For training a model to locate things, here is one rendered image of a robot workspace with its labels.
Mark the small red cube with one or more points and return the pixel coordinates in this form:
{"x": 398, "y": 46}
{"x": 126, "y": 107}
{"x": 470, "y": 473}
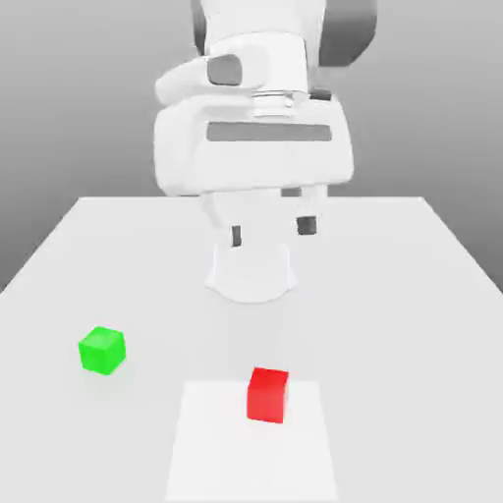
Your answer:
{"x": 267, "y": 397}

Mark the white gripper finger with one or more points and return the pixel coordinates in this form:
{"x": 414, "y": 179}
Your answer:
{"x": 307, "y": 225}
{"x": 235, "y": 235}

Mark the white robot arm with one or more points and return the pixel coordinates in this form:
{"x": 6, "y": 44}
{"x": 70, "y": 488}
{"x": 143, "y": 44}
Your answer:
{"x": 259, "y": 55}

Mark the small green cube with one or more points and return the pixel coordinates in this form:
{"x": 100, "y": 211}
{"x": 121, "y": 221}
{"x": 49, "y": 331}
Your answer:
{"x": 101, "y": 350}

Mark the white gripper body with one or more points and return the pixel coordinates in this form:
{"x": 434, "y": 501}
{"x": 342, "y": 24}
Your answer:
{"x": 251, "y": 165}

